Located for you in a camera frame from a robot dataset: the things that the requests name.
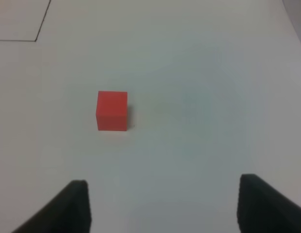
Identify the red cube block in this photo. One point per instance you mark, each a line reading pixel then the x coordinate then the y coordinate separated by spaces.
pixel 112 111

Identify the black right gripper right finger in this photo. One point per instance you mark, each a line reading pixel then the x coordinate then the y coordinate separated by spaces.
pixel 263 209

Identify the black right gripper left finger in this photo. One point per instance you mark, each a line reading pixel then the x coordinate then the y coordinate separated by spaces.
pixel 68 212

